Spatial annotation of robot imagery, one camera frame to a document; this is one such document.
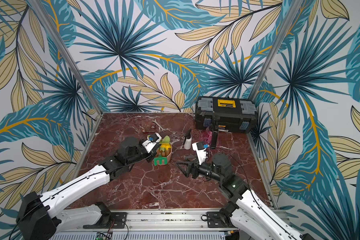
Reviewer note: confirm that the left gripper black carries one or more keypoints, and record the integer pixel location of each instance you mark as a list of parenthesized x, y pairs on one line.
[(150, 157)]

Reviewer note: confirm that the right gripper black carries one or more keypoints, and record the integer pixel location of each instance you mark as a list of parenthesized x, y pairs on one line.
[(193, 169)]

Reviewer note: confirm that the green toy rake wooden handle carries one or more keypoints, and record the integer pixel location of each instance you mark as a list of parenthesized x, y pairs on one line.
[(160, 161)]

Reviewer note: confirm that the white spray bottle black nozzle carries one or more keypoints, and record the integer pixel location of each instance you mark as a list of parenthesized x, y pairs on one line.
[(187, 143)]

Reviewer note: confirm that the terracotta plastic flower pot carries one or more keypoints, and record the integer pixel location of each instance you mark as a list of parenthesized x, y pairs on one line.
[(168, 155)]

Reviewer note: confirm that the yellow toy shovel wooden handle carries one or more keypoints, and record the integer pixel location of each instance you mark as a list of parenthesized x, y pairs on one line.
[(165, 148)]

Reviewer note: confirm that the pink spray bottle black nozzle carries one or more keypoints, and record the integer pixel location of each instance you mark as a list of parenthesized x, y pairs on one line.
[(208, 136)]

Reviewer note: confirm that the light green toy spade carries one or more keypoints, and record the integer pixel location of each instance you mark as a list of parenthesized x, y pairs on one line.
[(166, 140)]

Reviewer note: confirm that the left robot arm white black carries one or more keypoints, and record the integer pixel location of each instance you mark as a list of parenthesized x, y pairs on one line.
[(41, 216)]

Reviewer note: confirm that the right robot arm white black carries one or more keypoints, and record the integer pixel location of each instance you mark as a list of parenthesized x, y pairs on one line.
[(244, 210)]

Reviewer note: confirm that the silver open-end wrench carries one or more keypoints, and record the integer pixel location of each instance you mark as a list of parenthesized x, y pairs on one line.
[(160, 127)]

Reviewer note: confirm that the black yellow plastic toolbox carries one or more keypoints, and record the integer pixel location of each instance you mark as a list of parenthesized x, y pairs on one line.
[(225, 114)]

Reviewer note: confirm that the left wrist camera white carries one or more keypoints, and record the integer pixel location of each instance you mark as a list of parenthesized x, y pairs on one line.
[(152, 141)]

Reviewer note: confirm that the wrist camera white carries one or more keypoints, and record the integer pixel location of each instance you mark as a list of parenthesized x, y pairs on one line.
[(152, 141), (201, 150)]

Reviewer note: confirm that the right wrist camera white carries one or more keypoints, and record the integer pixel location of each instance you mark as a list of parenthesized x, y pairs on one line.
[(201, 150)]

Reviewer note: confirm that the aluminium front rail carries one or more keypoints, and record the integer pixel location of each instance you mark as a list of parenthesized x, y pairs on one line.
[(183, 224)]

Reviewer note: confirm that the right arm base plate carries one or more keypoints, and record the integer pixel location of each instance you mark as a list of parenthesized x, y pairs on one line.
[(219, 220)]

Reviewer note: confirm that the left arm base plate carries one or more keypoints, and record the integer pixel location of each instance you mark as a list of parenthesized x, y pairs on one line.
[(112, 220)]

